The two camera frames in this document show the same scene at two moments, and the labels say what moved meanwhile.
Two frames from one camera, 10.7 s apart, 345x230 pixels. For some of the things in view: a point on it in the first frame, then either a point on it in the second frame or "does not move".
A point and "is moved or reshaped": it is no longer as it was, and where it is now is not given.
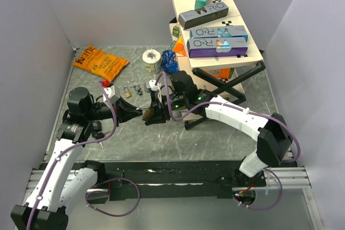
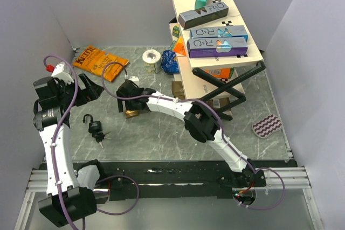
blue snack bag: x=169 y=61 does not move
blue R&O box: x=236 y=32 does not move
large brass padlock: x=147 y=114 is moved or reshaped
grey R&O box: x=193 y=18 does not move
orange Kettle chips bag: x=104 y=65 does not move
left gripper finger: x=130 y=117 → x=95 y=91
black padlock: x=96 y=125 does not move
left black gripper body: x=118 y=111 → x=81 y=96
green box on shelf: x=176 y=30 does not move
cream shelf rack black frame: x=213 y=51 does not move
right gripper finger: x=157 y=118 → x=121 y=105
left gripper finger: x=123 y=102 → x=84 y=80
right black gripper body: x=165 y=110 → x=129 y=105
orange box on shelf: x=179 y=47 does not move
